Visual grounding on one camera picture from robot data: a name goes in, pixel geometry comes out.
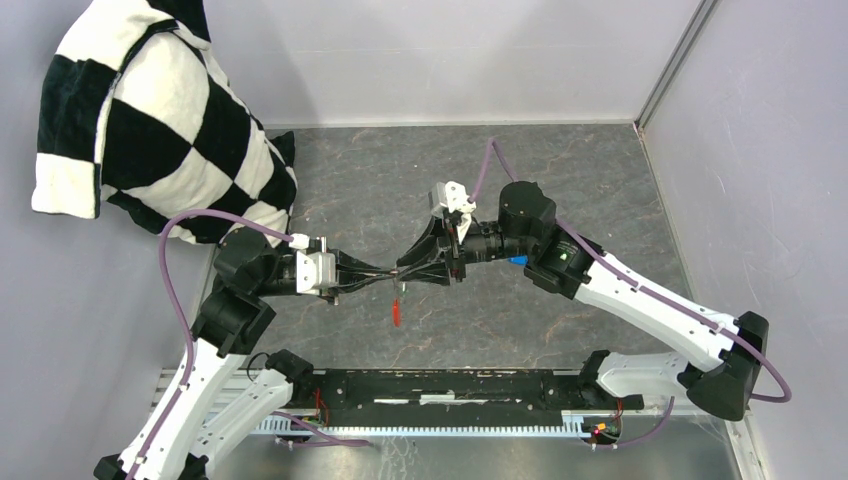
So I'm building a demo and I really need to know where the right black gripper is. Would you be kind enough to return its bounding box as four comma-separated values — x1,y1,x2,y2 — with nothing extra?
397,213,533,288

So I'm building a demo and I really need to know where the metal key holder red handle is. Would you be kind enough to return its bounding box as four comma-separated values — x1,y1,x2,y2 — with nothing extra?
392,267,406,328

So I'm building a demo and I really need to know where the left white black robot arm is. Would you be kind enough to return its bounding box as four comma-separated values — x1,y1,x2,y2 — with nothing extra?
93,227,395,479

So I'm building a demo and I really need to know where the key with blue tag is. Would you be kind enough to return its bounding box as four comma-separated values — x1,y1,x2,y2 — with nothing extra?
508,255,528,266

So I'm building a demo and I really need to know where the black white checkered cloth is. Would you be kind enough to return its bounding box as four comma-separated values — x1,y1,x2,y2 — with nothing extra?
31,1,297,244

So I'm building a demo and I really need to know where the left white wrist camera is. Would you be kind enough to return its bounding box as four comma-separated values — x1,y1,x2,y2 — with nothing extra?
288,233,338,296

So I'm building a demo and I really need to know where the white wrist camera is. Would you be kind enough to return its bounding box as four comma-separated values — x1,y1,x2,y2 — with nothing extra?
429,181,476,221
288,233,338,296

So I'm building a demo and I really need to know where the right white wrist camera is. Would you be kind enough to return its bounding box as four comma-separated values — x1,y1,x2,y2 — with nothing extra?
429,181,476,221

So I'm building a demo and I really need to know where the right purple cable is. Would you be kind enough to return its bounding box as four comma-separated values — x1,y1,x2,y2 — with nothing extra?
468,137,794,452

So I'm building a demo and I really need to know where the purple cable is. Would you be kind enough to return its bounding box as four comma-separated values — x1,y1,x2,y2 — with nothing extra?
125,209,374,480
468,137,794,452

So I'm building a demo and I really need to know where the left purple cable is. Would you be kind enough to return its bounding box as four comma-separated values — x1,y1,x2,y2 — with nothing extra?
125,209,374,480

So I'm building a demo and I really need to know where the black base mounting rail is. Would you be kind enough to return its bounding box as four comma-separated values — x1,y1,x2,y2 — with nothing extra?
286,369,645,427

